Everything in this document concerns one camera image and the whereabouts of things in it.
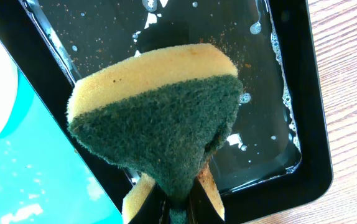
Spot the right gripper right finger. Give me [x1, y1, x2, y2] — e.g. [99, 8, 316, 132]
[188, 179, 225, 224]

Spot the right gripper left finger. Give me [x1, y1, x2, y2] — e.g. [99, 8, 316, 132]
[129, 185, 169, 224]

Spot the black plastic tray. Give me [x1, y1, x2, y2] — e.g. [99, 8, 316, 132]
[0, 0, 333, 223]

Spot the teal plastic tray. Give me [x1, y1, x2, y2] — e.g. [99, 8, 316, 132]
[0, 75, 122, 224]

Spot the yellow green sponge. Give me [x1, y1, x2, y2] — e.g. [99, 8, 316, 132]
[67, 44, 243, 223]

